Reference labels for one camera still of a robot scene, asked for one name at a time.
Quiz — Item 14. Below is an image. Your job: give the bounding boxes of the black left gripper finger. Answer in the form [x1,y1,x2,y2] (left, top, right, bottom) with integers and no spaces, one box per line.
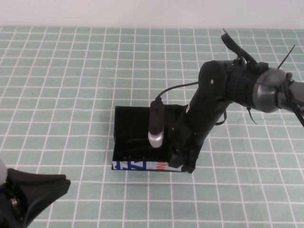
[6,167,67,186]
[17,179,72,226]

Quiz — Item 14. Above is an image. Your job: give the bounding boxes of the black sunglasses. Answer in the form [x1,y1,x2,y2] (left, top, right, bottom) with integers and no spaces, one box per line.
[117,139,172,162]

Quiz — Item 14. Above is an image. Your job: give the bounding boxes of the black velcro strap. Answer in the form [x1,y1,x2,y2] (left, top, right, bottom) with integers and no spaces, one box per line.
[222,28,256,66]

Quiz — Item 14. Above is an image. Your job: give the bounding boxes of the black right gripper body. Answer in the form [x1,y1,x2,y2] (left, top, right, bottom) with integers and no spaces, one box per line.
[163,104,205,167]

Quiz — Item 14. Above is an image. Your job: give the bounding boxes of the black right camera cable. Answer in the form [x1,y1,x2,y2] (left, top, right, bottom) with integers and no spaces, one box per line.
[155,80,227,126]

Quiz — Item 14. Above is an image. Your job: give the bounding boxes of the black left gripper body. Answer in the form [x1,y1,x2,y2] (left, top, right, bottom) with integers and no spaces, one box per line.
[0,180,26,228]

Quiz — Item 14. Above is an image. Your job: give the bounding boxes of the black glasses case printed front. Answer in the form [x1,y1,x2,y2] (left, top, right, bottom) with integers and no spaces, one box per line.
[111,105,198,174]

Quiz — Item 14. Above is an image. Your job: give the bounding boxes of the black zip tie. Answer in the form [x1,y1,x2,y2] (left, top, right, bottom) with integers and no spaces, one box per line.
[278,44,296,70]
[246,106,259,125]

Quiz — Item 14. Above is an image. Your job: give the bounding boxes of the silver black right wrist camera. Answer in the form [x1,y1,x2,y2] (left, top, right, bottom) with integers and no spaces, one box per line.
[147,98,165,148]

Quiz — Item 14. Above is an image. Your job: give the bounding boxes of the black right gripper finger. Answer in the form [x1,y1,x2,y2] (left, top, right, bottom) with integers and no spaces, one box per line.
[181,151,200,174]
[169,152,184,169]

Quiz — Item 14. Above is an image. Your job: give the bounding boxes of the green checkered tablecloth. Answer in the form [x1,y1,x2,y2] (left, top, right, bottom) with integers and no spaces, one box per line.
[0,25,304,228]

